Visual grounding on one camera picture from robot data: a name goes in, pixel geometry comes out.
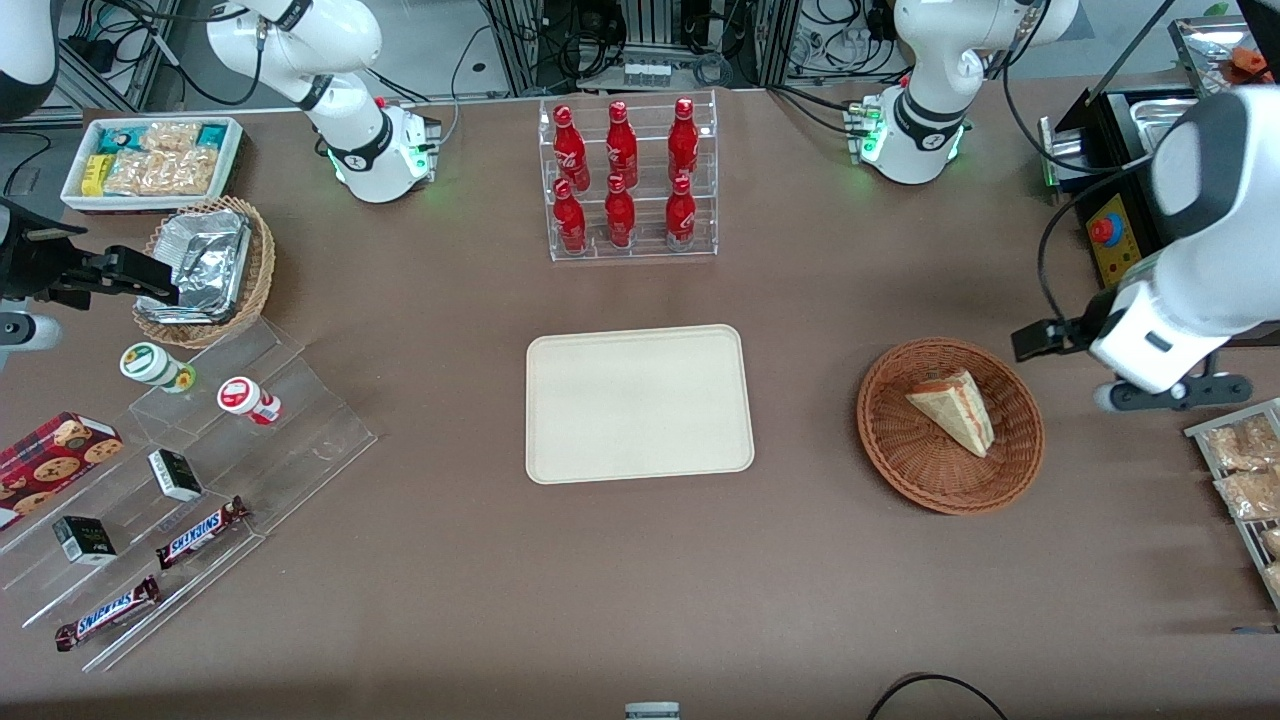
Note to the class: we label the light tan wicker basket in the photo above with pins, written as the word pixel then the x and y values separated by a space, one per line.
pixel 258 290

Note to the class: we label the Snickers chocolate bar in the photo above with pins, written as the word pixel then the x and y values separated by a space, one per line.
pixel 200 533
pixel 105 613

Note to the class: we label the grey device edge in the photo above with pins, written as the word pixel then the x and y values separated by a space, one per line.
pixel 652 711

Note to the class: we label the white plastic snack bin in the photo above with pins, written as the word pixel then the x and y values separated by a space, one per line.
pixel 150 205

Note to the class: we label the yellow emergency stop box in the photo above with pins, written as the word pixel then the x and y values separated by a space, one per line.
pixel 1120 260

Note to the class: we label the brown wicker basket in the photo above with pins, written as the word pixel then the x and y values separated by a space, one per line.
pixel 900 460

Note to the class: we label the red cola bottle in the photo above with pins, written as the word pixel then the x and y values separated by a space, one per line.
pixel 622 150
pixel 684 145
pixel 620 215
pixel 570 225
pixel 681 215
pixel 570 150

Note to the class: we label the clear acrylic stepped stand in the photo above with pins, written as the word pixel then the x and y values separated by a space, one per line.
pixel 300 420

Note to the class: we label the stainless steel tray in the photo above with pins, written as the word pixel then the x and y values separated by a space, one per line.
pixel 1205 50

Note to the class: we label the black slanted pole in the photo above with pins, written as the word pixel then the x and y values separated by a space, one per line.
pixel 1135 50

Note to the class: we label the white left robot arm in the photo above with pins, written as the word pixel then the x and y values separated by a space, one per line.
pixel 1200 250

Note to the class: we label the small black carton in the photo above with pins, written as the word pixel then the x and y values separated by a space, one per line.
pixel 175 475
pixel 85 540

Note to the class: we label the red lid white cup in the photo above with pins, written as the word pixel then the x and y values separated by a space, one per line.
pixel 238 395

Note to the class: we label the stacked aluminium foil trays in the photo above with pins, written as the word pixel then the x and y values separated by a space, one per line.
pixel 200 260

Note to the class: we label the beige plastic tray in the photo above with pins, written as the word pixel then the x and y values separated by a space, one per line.
pixel 640 405

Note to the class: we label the green lid sunflower cup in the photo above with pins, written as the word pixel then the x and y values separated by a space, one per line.
pixel 145 362

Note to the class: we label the teal snack box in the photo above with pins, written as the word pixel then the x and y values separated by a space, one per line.
pixel 212 135
pixel 120 140

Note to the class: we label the yellow snack box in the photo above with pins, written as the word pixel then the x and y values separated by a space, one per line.
pixel 95 175

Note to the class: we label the white power strip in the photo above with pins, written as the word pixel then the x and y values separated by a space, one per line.
pixel 647 74

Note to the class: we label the wrapped triangular sandwich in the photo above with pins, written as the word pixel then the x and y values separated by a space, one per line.
pixel 955 410

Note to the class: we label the clear acrylic bottle rack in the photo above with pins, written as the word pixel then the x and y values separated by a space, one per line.
pixel 650 246

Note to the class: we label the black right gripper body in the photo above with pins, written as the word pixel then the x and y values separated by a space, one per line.
pixel 30 266

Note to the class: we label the red plaid cookie box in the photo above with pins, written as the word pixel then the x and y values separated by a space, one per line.
pixel 50 460

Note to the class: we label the orange food piece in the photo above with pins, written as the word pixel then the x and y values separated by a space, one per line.
pixel 1250 65

